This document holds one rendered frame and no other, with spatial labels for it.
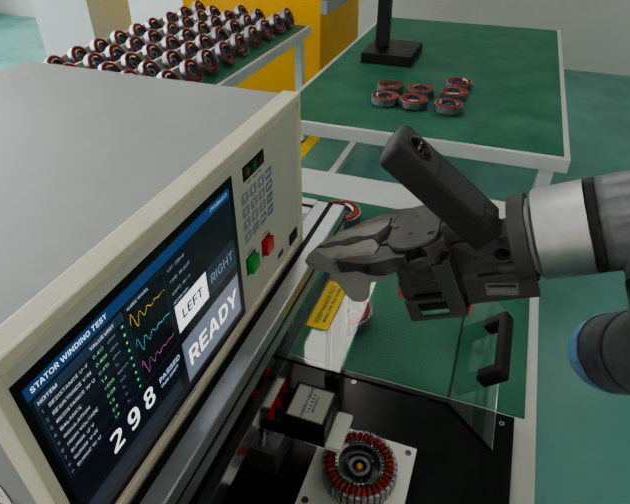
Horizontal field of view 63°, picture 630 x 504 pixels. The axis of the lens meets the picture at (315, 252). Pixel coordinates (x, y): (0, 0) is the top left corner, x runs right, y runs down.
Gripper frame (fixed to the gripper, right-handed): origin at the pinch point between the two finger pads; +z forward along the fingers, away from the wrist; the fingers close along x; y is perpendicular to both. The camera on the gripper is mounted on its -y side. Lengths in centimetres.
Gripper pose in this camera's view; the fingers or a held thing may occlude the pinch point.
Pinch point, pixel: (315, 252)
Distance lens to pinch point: 51.9
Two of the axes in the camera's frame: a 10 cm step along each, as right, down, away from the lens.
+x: 3.4, -5.6, 7.6
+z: -8.5, 1.6, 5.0
